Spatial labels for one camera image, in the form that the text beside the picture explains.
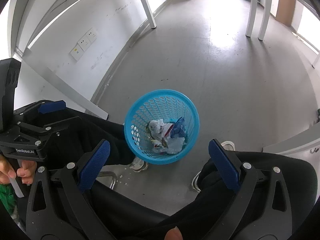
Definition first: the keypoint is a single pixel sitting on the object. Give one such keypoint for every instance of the white shoe left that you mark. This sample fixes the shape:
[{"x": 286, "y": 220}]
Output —
[{"x": 138, "y": 165}]

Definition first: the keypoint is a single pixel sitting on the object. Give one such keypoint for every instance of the person's left hand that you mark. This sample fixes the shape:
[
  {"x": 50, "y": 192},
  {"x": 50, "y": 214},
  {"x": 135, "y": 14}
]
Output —
[{"x": 26, "y": 172}]

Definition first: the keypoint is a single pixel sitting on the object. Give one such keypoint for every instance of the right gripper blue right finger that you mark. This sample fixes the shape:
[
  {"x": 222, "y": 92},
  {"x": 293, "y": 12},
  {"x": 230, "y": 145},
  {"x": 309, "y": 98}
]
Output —
[{"x": 226, "y": 164}]

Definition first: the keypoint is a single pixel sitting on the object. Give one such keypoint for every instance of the white wall socket panel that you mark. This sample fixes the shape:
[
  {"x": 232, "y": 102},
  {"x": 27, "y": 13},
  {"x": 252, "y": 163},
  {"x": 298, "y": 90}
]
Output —
[{"x": 83, "y": 44}]

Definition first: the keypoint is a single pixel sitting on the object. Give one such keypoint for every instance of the blue plastic trash basket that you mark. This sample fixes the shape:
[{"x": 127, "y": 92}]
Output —
[{"x": 165, "y": 104}]

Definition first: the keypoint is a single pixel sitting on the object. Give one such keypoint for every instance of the brown gold snack wrapper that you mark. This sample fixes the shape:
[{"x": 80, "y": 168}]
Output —
[{"x": 159, "y": 146}]

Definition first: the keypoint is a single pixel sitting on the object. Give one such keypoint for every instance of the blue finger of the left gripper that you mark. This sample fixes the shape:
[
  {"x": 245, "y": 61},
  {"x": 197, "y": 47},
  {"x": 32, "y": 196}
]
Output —
[
  {"x": 52, "y": 106},
  {"x": 62, "y": 125}
]

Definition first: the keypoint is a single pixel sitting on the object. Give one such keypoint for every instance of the red white snack wrapper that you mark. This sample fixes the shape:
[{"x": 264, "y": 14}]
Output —
[{"x": 167, "y": 129}]

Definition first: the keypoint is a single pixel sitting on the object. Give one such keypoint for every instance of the white shoe right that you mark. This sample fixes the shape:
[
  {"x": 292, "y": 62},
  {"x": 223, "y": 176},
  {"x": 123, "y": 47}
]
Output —
[{"x": 228, "y": 145}]

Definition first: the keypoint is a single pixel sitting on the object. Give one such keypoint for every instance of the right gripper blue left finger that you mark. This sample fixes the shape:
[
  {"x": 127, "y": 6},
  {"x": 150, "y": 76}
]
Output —
[{"x": 90, "y": 165}]

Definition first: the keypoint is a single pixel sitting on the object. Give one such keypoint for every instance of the white shoe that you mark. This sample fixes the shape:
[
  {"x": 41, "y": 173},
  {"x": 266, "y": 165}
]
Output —
[
  {"x": 138, "y": 165},
  {"x": 228, "y": 145}
]

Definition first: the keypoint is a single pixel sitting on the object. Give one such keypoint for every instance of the blue snack bag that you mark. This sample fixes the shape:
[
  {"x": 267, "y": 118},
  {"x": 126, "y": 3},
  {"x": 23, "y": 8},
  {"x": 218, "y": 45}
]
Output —
[{"x": 178, "y": 130}]

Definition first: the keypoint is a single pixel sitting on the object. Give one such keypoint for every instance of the white tissue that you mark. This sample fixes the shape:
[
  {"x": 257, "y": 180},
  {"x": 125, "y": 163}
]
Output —
[{"x": 174, "y": 145}]

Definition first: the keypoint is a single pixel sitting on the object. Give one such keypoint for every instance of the white plastic bag ball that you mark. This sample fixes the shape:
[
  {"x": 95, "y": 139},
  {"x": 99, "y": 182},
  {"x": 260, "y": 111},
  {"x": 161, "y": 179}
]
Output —
[{"x": 155, "y": 128}]

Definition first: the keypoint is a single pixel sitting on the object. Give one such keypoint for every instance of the person's right hand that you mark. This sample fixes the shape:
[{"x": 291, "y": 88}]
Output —
[{"x": 173, "y": 234}]

